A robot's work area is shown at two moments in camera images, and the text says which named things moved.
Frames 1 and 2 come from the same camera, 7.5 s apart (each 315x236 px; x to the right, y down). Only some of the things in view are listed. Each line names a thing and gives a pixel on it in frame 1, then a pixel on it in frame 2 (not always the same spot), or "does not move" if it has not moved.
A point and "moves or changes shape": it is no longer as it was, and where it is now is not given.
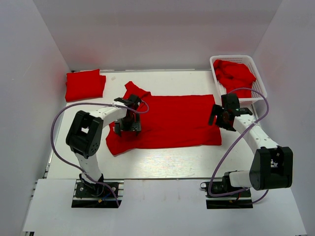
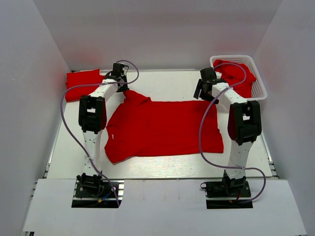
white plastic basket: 256,95 does not move
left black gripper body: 126,122 → 124,88
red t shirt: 171,121 moves or changes shape
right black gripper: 217,110 → 202,95
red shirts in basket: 235,76 does not move
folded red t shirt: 84,85 does not move
